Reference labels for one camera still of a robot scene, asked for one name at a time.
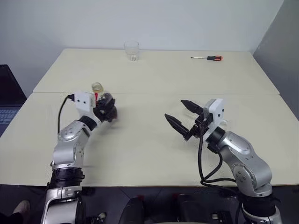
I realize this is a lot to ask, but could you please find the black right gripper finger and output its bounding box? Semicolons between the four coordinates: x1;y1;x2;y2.
164;113;191;139
180;99;202;116

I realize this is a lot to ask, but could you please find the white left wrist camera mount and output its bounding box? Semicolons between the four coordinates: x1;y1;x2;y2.
74;91;101;123

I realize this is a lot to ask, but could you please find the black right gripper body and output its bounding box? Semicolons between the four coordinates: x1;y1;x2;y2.
184;109;212;142

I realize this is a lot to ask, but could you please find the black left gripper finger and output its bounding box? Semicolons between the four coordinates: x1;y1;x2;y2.
106;108;119;123
104;92;116;107

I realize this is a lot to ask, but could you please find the dark cola bottle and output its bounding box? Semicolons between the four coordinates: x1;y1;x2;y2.
91;82;119;123

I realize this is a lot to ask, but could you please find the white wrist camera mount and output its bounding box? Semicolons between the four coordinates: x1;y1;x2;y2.
202;98;227;140
74;91;101;123

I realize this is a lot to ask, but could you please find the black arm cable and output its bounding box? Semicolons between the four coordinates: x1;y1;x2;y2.
57;93;76;134
197;121;237;188

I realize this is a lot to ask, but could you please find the dark laptop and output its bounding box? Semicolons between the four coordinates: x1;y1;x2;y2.
0;64;27;137

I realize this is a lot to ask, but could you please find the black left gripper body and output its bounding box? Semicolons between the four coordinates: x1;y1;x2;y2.
93;97;111;123

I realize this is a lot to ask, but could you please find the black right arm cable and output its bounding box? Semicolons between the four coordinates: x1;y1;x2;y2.
197;121;237;188

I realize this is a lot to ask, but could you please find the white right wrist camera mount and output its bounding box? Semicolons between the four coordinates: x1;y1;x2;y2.
202;98;227;140

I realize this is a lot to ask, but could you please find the clear stemless glass tumbler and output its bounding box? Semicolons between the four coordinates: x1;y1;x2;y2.
123;41;140;62

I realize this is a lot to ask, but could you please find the orange black screwdriver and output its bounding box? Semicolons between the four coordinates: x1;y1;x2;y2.
190;55;225;62

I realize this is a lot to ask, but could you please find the dark rounded shape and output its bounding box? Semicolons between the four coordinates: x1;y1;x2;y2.
121;196;146;224

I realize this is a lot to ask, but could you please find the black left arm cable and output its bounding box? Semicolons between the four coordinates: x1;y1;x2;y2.
57;93;76;134

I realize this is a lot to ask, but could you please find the pale shoe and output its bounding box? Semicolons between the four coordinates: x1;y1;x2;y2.
13;200;31;216

